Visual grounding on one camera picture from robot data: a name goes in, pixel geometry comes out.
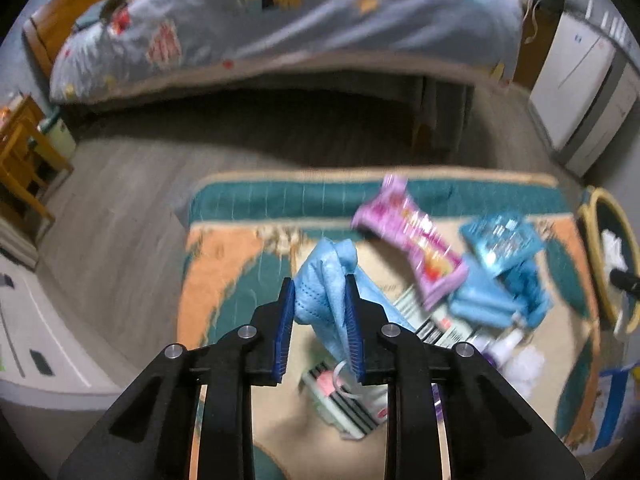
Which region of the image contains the white tissue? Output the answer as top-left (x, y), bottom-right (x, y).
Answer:
top-left (501, 346), bottom-right (546, 399)

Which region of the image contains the purple spray bottle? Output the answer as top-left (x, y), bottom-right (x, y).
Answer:
top-left (468, 328), bottom-right (526, 368)

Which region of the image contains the blue pill blister pack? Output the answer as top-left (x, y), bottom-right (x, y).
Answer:
top-left (459, 211), bottom-right (544, 278)

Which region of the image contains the pink snack wrapper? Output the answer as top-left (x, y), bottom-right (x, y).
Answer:
top-left (352, 174), bottom-right (469, 310)

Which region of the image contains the light blue face mask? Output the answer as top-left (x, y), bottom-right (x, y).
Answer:
top-left (294, 237), bottom-right (412, 382)

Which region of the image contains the teal glove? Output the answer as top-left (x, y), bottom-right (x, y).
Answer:
top-left (502, 258), bottom-right (551, 330)

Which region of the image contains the green white medicine box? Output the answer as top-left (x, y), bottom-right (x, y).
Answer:
top-left (299, 286), bottom-right (474, 440)

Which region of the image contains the teal yellow trash bin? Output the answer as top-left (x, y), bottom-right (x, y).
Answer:
top-left (577, 186), bottom-right (639, 338)

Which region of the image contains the blue strawberry carton box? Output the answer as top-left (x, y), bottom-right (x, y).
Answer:
top-left (573, 363), bottom-right (639, 456)

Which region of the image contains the green orange patterned mat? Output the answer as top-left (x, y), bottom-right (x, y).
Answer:
top-left (177, 168), bottom-right (601, 479)

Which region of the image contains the white air purifier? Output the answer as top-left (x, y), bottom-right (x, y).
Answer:
top-left (528, 13), bottom-right (639, 177)

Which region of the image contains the wooden tv cabinet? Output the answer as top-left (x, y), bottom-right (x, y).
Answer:
top-left (513, 0), bottom-right (565, 90)

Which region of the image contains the cartoon print blue duvet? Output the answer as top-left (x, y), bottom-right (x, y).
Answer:
top-left (50, 0), bottom-right (522, 104)

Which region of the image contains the wooden side stool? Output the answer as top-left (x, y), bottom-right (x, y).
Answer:
top-left (1, 93), bottom-right (74, 236)

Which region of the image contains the wooden bed headboard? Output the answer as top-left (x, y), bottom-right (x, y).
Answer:
top-left (23, 0), bottom-right (100, 79)

